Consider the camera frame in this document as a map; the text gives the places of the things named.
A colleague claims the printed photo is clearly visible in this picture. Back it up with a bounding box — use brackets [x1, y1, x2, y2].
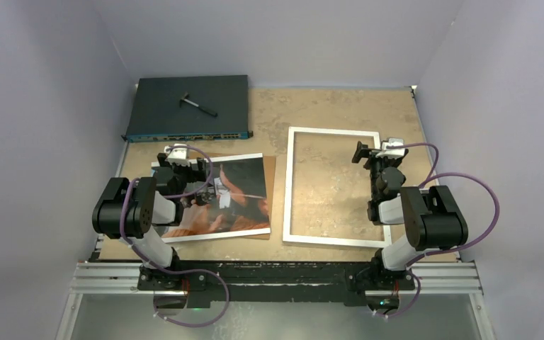
[150, 153, 272, 244]

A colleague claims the wooden picture frame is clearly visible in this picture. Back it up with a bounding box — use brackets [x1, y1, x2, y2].
[282, 127, 392, 249]

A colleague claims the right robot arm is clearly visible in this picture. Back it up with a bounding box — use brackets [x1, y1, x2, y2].
[351, 138, 468, 288]

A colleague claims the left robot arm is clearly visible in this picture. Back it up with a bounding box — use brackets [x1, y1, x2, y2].
[92, 153, 214, 290]

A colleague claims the brown backing board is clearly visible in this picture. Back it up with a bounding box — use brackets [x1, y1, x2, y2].
[192, 151, 277, 241]

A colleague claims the small black hammer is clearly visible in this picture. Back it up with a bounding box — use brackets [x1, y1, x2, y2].
[179, 92, 218, 118]

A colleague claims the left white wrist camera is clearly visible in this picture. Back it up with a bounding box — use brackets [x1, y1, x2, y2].
[164, 144, 191, 166]

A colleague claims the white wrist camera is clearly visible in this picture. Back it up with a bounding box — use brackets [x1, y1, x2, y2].
[164, 144, 191, 166]
[375, 137, 407, 159]

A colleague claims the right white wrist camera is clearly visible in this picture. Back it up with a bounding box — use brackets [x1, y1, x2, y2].
[375, 137, 407, 159]

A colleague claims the dark network switch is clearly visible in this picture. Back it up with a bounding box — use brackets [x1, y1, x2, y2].
[122, 75, 254, 143]

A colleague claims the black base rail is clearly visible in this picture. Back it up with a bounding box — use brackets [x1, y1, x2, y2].
[137, 259, 416, 308]

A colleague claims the aluminium extrusion rail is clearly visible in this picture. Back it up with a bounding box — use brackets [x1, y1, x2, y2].
[70, 262, 483, 295]

